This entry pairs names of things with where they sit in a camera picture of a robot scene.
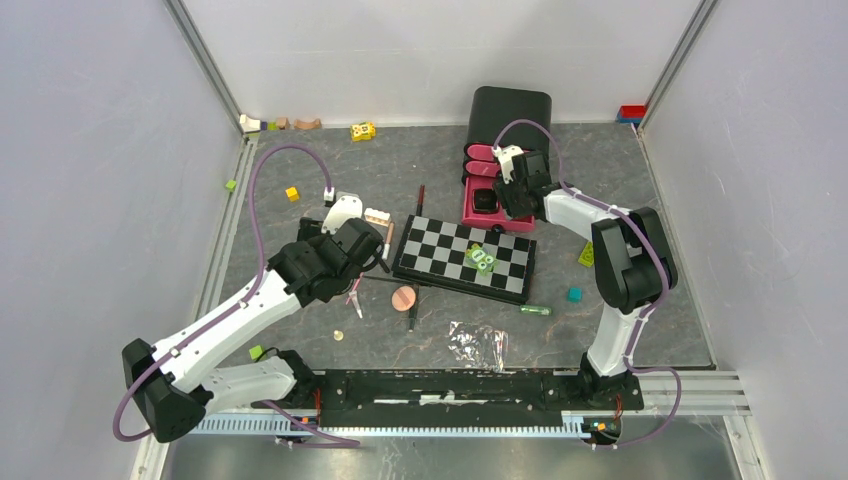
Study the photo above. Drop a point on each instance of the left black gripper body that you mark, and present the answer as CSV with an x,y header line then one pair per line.
x,y
316,242

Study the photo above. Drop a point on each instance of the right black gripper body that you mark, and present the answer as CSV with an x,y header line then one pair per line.
x,y
510,195

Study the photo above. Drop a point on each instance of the black square compact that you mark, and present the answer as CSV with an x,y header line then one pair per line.
x,y
484,201

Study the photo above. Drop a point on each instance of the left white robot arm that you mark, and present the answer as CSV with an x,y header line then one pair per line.
x,y
177,381

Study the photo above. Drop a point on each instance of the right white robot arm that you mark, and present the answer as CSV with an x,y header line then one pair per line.
x,y
633,267

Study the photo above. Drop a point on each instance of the black makeup brush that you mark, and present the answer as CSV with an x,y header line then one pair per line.
x,y
383,265

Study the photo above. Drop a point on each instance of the beige white makeup pen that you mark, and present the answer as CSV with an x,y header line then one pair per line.
x,y
388,241

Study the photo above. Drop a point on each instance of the small yellow cube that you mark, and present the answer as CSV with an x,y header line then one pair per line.
x,y
292,194

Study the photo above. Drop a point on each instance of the pink lip gloss wand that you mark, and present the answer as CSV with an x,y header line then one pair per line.
x,y
353,298

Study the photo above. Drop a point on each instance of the white lego brick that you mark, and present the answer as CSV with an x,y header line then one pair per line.
x,y
377,217

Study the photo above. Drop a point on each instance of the black drawer cabinet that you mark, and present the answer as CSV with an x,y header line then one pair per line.
x,y
493,108

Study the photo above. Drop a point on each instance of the round pink powder puff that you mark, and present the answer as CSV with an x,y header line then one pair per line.
x,y
404,298

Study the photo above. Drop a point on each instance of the green owl toy block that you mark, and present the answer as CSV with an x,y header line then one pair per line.
x,y
480,259

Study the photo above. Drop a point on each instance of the green lego brick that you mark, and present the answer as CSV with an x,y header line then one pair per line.
x,y
587,257

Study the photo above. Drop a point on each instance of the black eyeliner pencil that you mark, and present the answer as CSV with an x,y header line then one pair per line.
x,y
413,311

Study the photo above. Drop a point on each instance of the wooden arch block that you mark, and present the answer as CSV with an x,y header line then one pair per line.
x,y
312,124

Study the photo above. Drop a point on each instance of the small green block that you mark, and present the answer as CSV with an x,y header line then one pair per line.
x,y
256,352

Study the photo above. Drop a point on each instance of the yellow toy block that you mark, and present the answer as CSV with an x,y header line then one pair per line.
x,y
363,131

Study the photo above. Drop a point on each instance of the black white chessboard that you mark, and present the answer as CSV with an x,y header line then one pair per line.
x,y
432,252

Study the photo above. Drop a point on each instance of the dark red pencil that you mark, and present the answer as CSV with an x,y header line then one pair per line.
x,y
420,200

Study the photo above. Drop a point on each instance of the red blue blocks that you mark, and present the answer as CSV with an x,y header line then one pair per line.
x,y
631,114

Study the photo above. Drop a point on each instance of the white toy block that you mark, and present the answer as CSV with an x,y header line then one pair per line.
x,y
249,125

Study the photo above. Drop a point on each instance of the teal cube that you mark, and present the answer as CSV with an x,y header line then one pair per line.
x,y
574,294

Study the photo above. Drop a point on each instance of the green tube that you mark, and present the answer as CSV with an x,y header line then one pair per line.
x,y
535,310

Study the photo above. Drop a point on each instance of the clear plastic wrapper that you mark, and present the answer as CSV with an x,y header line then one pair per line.
x,y
478,346

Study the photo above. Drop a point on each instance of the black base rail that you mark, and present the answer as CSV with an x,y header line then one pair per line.
x,y
456,398

